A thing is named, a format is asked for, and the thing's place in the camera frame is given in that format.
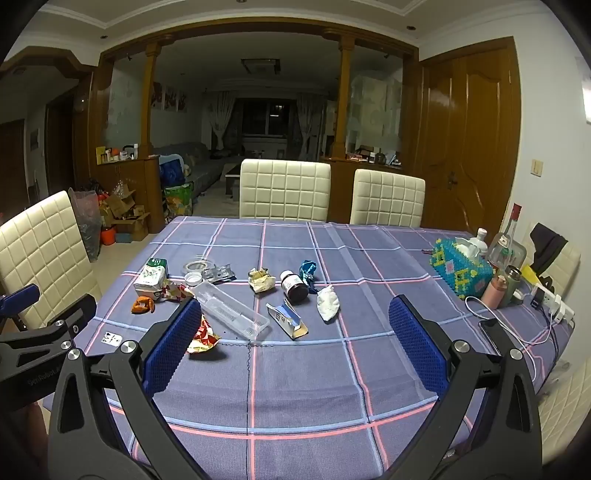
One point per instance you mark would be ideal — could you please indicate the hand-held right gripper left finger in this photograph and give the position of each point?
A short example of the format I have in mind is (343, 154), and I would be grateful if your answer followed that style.
(171, 344)

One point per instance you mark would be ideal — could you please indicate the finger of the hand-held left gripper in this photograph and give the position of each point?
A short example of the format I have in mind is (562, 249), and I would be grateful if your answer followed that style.
(18, 299)
(55, 334)

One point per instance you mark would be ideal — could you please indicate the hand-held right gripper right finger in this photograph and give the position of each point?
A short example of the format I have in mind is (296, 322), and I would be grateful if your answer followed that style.
(418, 346)

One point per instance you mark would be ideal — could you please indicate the red yellow wrapper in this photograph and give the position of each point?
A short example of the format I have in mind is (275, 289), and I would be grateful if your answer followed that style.
(205, 339)

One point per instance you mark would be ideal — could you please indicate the orange wrapper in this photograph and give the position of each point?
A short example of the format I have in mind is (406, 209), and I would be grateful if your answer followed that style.
(142, 305)

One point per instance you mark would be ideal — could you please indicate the red white wrapper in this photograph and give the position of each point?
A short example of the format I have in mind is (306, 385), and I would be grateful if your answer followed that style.
(178, 291)

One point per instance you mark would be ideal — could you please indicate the white green printed carton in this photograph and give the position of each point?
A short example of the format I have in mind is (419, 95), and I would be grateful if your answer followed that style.
(148, 282)

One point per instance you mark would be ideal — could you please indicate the clear plastic tray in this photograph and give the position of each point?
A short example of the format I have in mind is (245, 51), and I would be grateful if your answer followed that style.
(231, 311)

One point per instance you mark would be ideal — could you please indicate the white bottle cap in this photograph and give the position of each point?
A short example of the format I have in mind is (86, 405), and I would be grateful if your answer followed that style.
(193, 278)

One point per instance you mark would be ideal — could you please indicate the clear round plastic lid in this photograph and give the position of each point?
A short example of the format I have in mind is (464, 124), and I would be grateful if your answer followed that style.
(197, 266)

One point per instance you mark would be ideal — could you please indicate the silver blister pack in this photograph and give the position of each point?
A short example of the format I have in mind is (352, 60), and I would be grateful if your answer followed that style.
(218, 273)

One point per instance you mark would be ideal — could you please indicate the white tissue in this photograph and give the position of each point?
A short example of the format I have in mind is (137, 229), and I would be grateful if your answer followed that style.
(328, 304)

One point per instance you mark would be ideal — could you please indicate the silver blue carton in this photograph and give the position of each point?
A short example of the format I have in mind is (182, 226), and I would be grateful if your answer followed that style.
(287, 319)

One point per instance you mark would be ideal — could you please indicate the blue foil wrapper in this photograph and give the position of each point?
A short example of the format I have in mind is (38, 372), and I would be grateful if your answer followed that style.
(308, 272)

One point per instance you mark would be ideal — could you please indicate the brown glass bottle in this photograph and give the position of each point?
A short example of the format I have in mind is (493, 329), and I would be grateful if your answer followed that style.
(294, 288)

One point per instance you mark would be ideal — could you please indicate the person's left forearm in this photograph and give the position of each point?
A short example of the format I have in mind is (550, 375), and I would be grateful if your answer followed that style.
(33, 424)

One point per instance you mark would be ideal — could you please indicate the cream quilted dining chair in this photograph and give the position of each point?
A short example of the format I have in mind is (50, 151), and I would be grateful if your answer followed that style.
(284, 189)
(568, 406)
(388, 198)
(570, 263)
(41, 249)

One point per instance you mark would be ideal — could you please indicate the white printed label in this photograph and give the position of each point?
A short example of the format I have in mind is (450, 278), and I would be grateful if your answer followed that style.
(111, 338)

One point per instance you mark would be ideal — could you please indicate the black smartphone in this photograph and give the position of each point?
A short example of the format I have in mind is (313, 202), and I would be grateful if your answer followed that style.
(495, 336)

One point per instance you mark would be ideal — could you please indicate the beaded tissue box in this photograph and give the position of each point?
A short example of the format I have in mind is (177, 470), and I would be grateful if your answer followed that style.
(461, 272)

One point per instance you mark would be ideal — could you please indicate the pink thermos flask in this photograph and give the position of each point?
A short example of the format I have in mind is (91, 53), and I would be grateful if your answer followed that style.
(498, 288)

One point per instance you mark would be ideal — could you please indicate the clear plastic bag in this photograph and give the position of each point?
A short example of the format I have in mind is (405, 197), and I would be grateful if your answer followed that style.
(87, 226)

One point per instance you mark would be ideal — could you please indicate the orange bucket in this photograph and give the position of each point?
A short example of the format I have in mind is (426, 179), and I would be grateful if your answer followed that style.
(108, 236)

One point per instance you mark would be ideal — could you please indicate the blue plaid tablecloth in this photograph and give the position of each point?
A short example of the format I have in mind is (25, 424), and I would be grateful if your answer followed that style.
(300, 369)

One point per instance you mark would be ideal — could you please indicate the white plastic bottle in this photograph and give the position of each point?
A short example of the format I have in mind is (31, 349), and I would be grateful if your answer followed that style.
(482, 242)

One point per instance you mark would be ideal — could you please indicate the yellow paper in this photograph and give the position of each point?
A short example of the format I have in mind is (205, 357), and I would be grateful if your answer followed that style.
(531, 276)

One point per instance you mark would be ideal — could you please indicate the dark wooden door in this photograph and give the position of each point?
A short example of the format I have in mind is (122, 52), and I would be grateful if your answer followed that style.
(11, 166)
(61, 143)

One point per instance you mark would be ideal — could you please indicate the pile of cardboard boxes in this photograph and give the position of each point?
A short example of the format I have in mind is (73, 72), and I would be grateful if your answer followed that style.
(124, 214)

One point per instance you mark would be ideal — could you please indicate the glass bottle with red cap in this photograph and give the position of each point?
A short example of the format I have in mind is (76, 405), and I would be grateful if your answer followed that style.
(508, 240)

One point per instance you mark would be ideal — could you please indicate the colourful printed bag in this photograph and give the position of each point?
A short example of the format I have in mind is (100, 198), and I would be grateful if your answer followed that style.
(179, 201)

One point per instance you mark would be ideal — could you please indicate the white power strip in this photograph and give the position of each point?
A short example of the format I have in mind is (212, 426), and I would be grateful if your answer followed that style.
(556, 307)

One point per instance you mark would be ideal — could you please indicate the dark cloth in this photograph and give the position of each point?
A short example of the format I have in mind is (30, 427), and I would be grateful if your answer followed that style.
(547, 247)

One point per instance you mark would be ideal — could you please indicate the blue bag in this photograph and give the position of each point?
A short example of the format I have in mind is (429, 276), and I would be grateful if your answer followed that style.
(171, 173)

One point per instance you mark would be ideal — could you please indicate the row of small packages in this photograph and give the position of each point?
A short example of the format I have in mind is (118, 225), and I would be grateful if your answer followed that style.
(115, 154)

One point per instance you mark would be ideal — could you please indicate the dark coffee table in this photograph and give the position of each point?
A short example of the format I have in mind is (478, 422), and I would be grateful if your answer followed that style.
(233, 177)

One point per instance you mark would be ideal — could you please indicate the grey sofa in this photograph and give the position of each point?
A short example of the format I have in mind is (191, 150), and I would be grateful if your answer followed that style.
(194, 164)

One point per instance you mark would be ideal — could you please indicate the wooden double door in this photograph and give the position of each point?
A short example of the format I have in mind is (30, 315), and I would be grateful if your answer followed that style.
(466, 138)

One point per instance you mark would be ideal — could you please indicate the patterned curtain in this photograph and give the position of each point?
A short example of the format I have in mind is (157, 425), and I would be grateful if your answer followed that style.
(308, 124)
(219, 120)

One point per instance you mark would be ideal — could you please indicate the dark window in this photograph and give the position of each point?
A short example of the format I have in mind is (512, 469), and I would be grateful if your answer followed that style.
(268, 117)

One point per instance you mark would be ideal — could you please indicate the rectangular ceiling lamp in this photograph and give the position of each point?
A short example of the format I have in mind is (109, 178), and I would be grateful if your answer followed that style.
(261, 66)

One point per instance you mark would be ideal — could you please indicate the wall light switch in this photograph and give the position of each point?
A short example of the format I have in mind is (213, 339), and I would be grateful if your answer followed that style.
(536, 167)

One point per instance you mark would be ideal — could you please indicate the small wall picture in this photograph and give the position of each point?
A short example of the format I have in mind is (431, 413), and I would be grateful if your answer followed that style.
(170, 98)
(182, 100)
(157, 96)

